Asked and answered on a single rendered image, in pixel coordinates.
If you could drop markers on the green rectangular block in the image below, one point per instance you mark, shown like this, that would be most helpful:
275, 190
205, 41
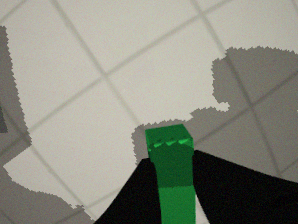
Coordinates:
171, 149

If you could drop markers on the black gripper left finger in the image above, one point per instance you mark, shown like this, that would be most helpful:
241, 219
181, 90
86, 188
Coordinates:
137, 202

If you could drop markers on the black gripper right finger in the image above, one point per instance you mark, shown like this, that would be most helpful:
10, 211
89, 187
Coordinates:
231, 194

